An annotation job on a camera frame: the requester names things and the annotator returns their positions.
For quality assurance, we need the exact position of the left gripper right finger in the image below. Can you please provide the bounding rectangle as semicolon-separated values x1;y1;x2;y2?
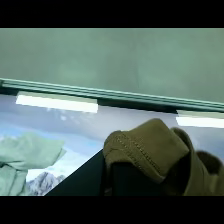
109;161;165;197

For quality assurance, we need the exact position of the silver frame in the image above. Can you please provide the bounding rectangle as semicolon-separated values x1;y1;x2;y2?
0;77;224;113

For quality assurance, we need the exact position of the pale green garment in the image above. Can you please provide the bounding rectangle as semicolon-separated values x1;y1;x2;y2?
0;131;68;197

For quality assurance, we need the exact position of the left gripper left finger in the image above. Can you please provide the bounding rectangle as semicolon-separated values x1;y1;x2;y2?
45;149;107;197

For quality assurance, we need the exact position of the olive green garment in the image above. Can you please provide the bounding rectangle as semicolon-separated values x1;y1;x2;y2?
101;117;224;197

